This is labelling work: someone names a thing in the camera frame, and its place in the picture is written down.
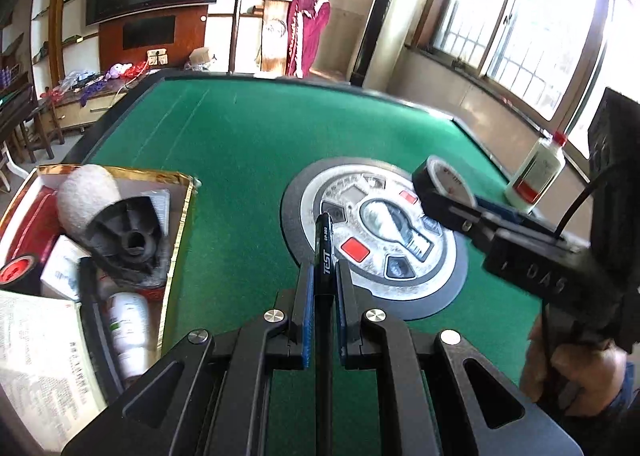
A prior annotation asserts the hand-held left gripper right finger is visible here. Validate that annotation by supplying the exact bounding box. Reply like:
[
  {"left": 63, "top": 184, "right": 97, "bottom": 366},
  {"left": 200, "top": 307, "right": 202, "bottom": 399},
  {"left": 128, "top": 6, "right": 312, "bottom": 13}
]
[{"left": 334, "top": 258, "right": 585, "bottom": 456}]

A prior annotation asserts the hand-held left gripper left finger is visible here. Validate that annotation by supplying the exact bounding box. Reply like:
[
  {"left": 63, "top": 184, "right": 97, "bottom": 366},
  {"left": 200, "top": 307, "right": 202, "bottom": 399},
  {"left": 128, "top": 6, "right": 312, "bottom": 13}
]
[{"left": 60, "top": 260, "right": 321, "bottom": 456}]

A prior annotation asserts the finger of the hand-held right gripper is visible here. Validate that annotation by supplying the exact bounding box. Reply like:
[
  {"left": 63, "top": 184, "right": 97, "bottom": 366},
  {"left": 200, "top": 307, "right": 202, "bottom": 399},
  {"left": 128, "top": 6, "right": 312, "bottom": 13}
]
[
  {"left": 422, "top": 188, "right": 502, "bottom": 257},
  {"left": 472, "top": 195, "right": 584, "bottom": 253}
]

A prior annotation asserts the black tape roll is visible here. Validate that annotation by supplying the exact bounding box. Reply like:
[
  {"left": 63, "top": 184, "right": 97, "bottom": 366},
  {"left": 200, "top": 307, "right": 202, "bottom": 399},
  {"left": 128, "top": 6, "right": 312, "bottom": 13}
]
[{"left": 412, "top": 156, "right": 476, "bottom": 209}]

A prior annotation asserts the black pen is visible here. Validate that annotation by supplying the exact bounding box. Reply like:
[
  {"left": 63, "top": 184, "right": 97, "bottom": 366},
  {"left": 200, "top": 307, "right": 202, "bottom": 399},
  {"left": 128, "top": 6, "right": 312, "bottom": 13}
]
[{"left": 312, "top": 212, "right": 334, "bottom": 456}]

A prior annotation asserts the black ribbed plastic part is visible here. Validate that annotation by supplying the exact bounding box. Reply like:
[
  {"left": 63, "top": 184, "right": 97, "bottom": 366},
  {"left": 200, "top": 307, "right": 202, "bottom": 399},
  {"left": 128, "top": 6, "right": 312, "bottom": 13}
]
[{"left": 82, "top": 196, "right": 168, "bottom": 287}]

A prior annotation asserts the gold-rimmed gift box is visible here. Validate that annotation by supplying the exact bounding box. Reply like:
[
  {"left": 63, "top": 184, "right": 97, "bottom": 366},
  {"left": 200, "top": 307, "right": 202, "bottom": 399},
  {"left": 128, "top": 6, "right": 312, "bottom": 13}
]
[{"left": 0, "top": 164, "right": 202, "bottom": 389}]

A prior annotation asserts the person's right forearm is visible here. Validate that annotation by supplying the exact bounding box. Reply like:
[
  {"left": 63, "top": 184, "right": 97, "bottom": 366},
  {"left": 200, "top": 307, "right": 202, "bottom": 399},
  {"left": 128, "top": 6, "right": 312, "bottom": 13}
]
[{"left": 590, "top": 361, "right": 638, "bottom": 429}]

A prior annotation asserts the person's right hand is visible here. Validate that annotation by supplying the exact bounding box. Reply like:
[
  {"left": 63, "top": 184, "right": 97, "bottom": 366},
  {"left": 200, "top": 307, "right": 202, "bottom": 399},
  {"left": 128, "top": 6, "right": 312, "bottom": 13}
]
[{"left": 519, "top": 316, "right": 628, "bottom": 419}]

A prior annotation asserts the white liquor bottle red label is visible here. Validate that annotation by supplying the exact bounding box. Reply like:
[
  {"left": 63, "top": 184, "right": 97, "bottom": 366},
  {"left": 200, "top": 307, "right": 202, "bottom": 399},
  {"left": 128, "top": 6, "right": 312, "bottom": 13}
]
[{"left": 504, "top": 131, "right": 568, "bottom": 213}]

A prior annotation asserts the round table control panel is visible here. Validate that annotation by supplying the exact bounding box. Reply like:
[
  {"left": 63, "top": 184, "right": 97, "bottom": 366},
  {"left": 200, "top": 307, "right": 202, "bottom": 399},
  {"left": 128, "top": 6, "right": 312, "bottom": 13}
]
[{"left": 280, "top": 156, "right": 469, "bottom": 321}]

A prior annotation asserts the white pill bottle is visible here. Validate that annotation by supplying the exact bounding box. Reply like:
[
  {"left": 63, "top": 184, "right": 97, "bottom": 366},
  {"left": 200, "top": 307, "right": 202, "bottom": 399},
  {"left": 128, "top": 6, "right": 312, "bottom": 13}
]
[{"left": 106, "top": 292, "right": 152, "bottom": 381}]

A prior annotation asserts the barred window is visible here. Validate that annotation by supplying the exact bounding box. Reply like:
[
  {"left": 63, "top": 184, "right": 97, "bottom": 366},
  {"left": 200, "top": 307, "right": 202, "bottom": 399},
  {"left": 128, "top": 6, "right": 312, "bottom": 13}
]
[{"left": 405, "top": 0, "right": 640, "bottom": 161}]

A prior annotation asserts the standing air conditioner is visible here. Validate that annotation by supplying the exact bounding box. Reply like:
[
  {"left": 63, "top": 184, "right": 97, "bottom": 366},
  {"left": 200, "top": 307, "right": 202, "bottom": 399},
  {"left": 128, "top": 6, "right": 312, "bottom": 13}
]
[{"left": 320, "top": 0, "right": 418, "bottom": 86}]

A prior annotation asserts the black marker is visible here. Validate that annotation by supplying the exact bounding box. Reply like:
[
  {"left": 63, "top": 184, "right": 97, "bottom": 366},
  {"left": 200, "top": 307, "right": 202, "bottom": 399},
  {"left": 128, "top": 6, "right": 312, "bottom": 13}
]
[{"left": 77, "top": 258, "right": 126, "bottom": 397}]

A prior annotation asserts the maroon fringed cloth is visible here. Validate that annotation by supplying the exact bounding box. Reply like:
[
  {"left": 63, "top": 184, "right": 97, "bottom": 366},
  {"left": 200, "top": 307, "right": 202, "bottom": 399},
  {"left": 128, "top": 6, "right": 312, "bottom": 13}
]
[{"left": 286, "top": 0, "right": 332, "bottom": 79}]

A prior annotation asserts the white teal-print medicine box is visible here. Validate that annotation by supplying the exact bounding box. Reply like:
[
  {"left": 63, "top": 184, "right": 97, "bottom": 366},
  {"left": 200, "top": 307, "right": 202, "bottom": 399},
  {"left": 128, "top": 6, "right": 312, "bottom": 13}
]
[{"left": 40, "top": 236, "right": 91, "bottom": 301}]

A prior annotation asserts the white fuzzy ball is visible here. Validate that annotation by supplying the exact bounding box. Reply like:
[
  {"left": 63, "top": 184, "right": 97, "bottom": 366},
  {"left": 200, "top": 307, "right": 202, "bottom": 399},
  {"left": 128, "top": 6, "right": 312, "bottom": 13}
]
[{"left": 56, "top": 163, "right": 123, "bottom": 239}]

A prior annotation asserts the wooden armchair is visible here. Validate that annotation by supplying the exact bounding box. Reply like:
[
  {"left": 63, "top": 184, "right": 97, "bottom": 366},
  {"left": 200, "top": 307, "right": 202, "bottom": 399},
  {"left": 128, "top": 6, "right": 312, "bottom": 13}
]
[{"left": 225, "top": 0, "right": 331, "bottom": 79}]

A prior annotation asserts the printed paper leaflet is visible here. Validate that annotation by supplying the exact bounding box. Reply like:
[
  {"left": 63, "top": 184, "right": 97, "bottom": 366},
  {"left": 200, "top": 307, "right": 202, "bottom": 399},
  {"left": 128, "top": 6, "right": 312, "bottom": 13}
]
[{"left": 0, "top": 288, "right": 108, "bottom": 453}]

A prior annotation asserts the small cardboard box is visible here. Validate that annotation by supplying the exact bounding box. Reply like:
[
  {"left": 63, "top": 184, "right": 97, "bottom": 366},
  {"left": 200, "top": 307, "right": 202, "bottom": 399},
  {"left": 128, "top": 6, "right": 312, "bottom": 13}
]
[{"left": 187, "top": 46, "right": 217, "bottom": 70}]

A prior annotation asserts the red-core tape roll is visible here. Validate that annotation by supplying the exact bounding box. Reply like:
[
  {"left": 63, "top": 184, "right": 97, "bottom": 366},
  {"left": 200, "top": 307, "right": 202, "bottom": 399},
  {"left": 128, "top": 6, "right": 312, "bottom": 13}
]
[{"left": 0, "top": 253, "right": 43, "bottom": 295}]

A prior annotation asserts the low wooden cabinet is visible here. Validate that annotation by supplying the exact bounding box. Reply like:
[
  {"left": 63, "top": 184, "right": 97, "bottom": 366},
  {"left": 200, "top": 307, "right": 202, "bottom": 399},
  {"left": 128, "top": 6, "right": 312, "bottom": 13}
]
[{"left": 47, "top": 66, "right": 168, "bottom": 134}]

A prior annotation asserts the white plastic chair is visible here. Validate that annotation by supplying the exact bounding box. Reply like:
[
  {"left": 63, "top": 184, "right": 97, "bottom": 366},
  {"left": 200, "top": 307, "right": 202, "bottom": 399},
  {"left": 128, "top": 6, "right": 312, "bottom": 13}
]
[{"left": 0, "top": 136, "right": 28, "bottom": 193}]

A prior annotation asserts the dark wooden mahjong table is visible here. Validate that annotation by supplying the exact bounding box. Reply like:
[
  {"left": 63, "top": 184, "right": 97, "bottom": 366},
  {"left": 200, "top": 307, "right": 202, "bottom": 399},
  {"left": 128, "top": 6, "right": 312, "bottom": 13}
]
[{"left": 0, "top": 83, "right": 66, "bottom": 164}]

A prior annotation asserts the black braided cable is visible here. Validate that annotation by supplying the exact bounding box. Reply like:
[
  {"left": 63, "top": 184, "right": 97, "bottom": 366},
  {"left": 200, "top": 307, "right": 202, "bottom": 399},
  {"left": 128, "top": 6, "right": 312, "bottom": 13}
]
[{"left": 542, "top": 158, "right": 640, "bottom": 417}]

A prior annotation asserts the black wall panel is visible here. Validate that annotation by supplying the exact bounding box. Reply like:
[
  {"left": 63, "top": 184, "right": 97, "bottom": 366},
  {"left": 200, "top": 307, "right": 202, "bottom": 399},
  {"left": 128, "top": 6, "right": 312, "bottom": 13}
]
[{"left": 122, "top": 14, "right": 177, "bottom": 50}]

